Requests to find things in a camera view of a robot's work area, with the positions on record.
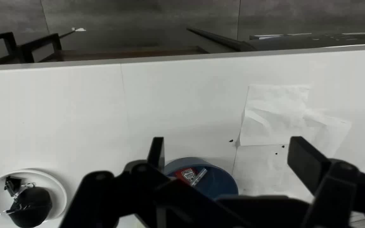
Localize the crumpled black object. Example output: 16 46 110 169
4 174 53 228

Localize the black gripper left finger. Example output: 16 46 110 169
59 135 251 228

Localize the dark blue bowl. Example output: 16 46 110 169
163 155 239 200

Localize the clear plastic sheet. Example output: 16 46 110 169
237 82 353 158

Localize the dark metal frame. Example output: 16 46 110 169
0 30 20 65
18 31 63 63

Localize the red sauce packet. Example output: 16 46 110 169
174 167 209 187

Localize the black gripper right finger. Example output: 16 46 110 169
286 135 365 228

